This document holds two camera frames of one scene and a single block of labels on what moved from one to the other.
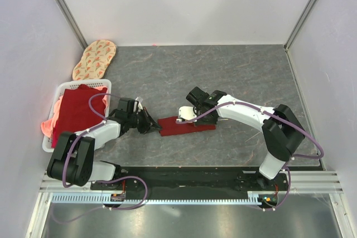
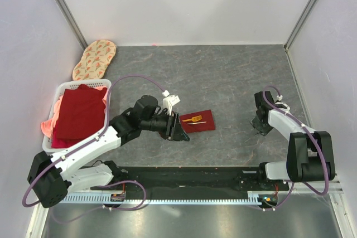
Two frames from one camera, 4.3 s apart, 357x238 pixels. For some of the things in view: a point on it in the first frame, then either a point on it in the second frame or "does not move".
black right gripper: [213, 121] → [263, 130]
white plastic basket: [47, 142] does not move
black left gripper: [149, 124] → [173, 129]
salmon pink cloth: [48, 125] does not move
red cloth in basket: [75, 113] does not move
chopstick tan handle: [251, 137] does not move
